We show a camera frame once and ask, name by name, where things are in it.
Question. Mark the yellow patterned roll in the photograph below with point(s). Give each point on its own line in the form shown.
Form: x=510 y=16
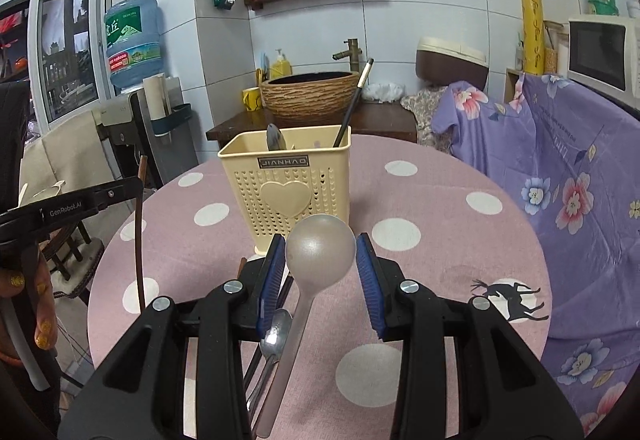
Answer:
x=532 y=34

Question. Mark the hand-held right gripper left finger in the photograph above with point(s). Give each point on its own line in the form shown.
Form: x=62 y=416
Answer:
x=267 y=290

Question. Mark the brass faucet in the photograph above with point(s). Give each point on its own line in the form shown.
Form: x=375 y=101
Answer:
x=352 y=52

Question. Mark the grey water dispenser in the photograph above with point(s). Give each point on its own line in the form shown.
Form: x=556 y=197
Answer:
x=125 y=129

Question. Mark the person's left hand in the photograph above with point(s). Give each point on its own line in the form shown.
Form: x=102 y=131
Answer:
x=40 y=300

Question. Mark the glass door with frame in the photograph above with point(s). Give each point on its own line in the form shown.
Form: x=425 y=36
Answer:
x=65 y=49

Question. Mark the small metal spoon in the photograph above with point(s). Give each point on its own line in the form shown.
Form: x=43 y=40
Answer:
x=277 y=335

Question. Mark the beige floral cloth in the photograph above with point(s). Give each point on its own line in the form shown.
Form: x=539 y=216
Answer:
x=425 y=114

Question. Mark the yellow soap pump bottle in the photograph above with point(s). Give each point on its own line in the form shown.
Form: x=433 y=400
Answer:
x=281 y=68

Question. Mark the white plastic bag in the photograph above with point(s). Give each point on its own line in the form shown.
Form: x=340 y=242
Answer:
x=382 y=91

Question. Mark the green instant noodle bowl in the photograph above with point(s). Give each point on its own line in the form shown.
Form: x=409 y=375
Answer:
x=603 y=7

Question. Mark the wooden chair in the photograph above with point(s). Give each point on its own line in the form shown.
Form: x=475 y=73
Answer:
x=75 y=265

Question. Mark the beige perforated utensil holder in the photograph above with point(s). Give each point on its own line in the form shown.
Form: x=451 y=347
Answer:
x=300 y=169

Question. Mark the dark wooden cabinet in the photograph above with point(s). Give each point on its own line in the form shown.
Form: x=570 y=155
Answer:
x=385 y=119

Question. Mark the brown wooden chopstick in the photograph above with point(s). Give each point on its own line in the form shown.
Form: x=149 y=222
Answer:
x=138 y=245

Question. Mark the small wooden box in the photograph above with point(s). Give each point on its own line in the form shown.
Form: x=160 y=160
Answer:
x=512 y=84

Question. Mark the white microwave oven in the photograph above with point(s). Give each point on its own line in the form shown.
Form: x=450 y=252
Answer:
x=597 y=49

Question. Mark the brown and cream rice cooker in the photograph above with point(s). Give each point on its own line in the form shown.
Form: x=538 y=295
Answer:
x=447 y=62

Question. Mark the large grey ladle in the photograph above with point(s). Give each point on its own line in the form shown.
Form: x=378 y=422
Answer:
x=320 y=247

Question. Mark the white cup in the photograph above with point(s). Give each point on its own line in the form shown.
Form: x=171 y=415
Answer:
x=634 y=9

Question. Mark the yellow mug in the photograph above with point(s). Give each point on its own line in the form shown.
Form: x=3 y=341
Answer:
x=252 y=99

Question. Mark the black chopstick with gold band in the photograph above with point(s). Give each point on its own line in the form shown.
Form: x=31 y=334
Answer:
x=352 y=104

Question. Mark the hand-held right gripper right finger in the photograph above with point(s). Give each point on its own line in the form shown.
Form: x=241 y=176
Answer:
x=370 y=290

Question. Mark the woven brown wash basin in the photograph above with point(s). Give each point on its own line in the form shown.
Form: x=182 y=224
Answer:
x=310 y=99

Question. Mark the purple floral cloth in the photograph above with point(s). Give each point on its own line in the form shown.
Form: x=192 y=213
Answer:
x=550 y=144

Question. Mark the blue water jug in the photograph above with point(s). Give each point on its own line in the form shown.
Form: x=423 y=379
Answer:
x=132 y=44

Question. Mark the glass jar with wooden lid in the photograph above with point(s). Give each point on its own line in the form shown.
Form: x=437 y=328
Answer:
x=555 y=49

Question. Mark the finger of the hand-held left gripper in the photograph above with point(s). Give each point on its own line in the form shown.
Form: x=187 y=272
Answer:
x=75 y=207

